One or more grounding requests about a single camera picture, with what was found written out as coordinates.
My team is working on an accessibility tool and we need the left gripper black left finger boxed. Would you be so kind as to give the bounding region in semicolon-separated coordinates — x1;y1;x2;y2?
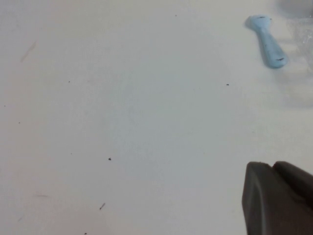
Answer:
242;161;313;235

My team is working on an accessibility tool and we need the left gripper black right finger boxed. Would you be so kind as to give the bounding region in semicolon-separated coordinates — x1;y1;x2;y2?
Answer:
272;161;313;209

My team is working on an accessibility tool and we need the clear plastic egg tray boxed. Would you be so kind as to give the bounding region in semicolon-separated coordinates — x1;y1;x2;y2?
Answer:
281;14;313;110

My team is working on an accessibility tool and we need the light blue plastic fork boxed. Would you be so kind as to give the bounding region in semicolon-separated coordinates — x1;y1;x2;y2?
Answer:
245;14;289;69

